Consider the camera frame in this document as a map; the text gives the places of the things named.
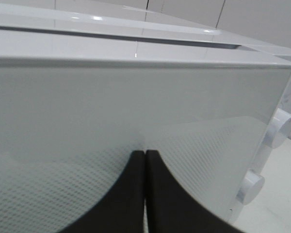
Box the white upper power knob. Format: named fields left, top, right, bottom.
left=264, top=108, right=291, bottom=149

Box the white microwave oven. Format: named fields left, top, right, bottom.
left=0, top=2, right=291, bottom=233

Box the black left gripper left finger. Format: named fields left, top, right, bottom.
left=61, top=150, right=146, bottom=233

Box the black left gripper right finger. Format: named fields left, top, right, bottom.
left=145, top=150, right=235, bottom=233

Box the white microwave door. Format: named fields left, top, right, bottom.
left=0, top=30, right=291, bottom=233

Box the white timer knob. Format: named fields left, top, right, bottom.
left=236, top=169, right=265, bottom=205

